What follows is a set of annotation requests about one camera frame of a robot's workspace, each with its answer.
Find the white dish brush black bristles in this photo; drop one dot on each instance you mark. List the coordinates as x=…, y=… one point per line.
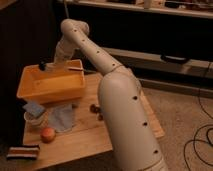
x=43, y=66

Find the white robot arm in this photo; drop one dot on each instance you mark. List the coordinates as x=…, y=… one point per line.
x=134, y=144

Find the orange plastic tray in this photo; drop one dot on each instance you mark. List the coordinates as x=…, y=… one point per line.
x=54, y=85

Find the dark red small object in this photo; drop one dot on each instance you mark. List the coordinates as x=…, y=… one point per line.
x=95, y=109

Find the small brown nut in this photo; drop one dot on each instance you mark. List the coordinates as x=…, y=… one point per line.
x=75, y=106

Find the grey low shelf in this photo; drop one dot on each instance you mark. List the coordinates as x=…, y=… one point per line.
x=143, y=64

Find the grey blue cloth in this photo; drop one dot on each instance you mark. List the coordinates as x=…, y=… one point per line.
x=62, y=118

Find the wooden table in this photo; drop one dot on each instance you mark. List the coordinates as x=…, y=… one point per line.
x=88, y=138

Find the blue sponge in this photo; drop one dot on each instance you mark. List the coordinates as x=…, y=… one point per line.
x=34, y=109

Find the orange apple fruit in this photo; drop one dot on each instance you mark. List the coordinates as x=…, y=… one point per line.
x=47, y=135

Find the striped eraser block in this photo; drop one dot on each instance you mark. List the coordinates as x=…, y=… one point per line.
x=30, y=152

